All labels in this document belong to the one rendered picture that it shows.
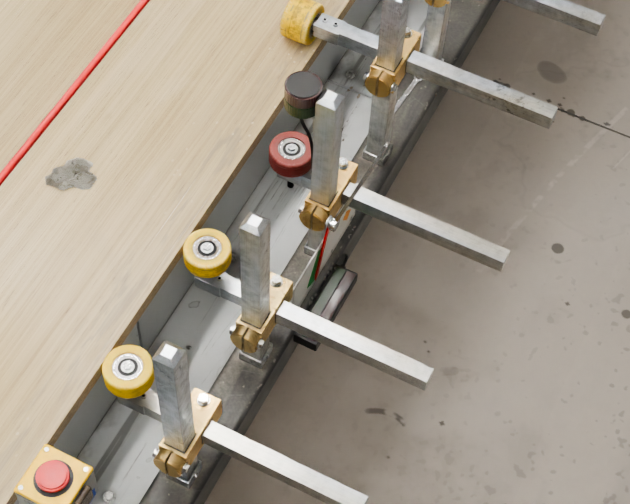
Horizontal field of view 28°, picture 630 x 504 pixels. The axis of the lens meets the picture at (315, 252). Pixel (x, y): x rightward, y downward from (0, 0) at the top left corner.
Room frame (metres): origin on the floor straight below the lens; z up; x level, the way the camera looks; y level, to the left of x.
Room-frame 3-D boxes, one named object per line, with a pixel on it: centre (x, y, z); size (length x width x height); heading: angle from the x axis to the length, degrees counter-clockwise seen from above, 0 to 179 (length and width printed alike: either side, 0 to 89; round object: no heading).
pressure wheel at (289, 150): (1.35, 0.05, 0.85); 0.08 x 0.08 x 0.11
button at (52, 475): (0.58, 0.30, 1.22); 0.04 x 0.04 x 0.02
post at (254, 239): (1.05, 0.09, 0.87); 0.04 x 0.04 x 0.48; 66
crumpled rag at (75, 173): (1.26, 0.43, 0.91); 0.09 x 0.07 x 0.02; 100
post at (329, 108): (1.28, -0.01, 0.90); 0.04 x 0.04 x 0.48; 66
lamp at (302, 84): (1.29, 0.03, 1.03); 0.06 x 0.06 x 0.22; 66
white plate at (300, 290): (1.24, -0.02, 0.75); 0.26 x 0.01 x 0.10; 156
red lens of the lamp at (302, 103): (1.29, 0.04, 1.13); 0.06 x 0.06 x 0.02
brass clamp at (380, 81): (1.53, -0.12, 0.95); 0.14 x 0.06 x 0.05; 156
